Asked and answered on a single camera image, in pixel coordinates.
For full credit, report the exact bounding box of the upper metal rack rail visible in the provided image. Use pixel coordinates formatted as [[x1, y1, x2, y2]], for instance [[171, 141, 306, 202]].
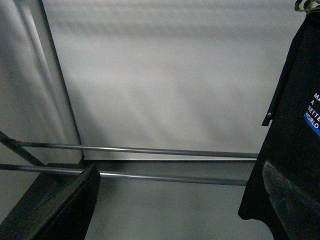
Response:
[[17, 141, 258, 159]]

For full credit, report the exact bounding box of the dark diagonal rack brace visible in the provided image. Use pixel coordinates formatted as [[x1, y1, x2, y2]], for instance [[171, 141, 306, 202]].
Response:
[[0, 131, 46, 167]]

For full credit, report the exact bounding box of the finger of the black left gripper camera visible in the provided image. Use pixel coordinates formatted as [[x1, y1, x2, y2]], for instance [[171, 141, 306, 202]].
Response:
[[0, 164, 101, 240]]

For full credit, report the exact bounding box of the metal rack rail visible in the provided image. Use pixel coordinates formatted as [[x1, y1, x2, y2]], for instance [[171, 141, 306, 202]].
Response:
[[17, 141, 258, 159], [0, 164, 247, 187]]

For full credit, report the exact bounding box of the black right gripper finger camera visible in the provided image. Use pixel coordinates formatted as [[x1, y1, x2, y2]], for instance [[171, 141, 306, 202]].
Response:
[[262, 161, 320, 240]]

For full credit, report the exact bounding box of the black printed t-shirt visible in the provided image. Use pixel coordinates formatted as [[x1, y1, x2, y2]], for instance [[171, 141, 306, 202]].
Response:
[[238, 12, 320, 240]]

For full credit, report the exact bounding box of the lower metal rack rail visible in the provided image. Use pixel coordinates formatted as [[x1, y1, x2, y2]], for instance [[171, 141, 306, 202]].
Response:
[[0, 164, 247, 187]]

